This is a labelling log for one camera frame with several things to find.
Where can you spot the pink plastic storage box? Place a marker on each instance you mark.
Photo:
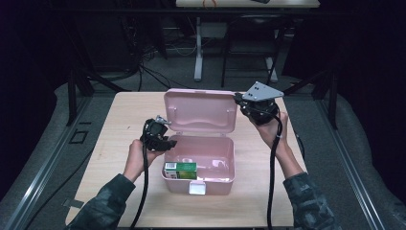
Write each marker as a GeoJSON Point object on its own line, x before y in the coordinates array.
{"type": "Point", "coordinates": [201, 111]}

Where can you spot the aluminium floor rail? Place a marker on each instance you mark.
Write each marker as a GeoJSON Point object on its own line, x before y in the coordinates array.
{"type": "Point", "coordinates": [351, 179]}
{"type": "Point", "coordinates": [41, 179]}

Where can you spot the person's right hand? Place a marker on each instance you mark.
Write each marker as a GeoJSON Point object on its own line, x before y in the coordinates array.
{"type": "Point", "coordinates": [266, 131]}

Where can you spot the black chair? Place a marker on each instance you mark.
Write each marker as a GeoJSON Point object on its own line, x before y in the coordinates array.
{"type": "Point", "coordinates": [252, 35]}

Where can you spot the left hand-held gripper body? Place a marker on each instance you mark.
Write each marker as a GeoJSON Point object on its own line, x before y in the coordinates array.
{"type": "Point", "coordinates": [154, 131]}

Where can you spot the black metal stand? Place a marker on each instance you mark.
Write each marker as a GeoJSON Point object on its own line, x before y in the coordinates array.
{"type": "Point", "coordinates": [72, 96]}
{"type": "Point", "coordinates": [333, 96]}

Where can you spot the person's left hand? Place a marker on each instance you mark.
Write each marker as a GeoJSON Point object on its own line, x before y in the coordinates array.
{"type": "Point", "coordinates": [134, 159]}

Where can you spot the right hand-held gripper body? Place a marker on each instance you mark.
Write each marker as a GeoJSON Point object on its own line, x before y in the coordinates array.
{"type": "Point", "coordinates": [261, 92]}

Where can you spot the white box under desk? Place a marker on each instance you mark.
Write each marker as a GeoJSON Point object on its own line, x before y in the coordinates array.
{"type": "Point", "coordinates": [214, 30]}

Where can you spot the green and white carton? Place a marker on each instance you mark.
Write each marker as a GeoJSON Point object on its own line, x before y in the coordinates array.
{"type": "Point", "coordinates": [185, 171]}

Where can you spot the white desk with white legs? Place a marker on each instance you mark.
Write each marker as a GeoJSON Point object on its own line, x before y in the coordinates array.
{"type": "Point", "coordinates": [198, 48]}

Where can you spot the grey tape strip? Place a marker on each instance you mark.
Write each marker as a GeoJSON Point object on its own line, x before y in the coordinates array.
{"type": "Point", "coordinates": [73, 203]}

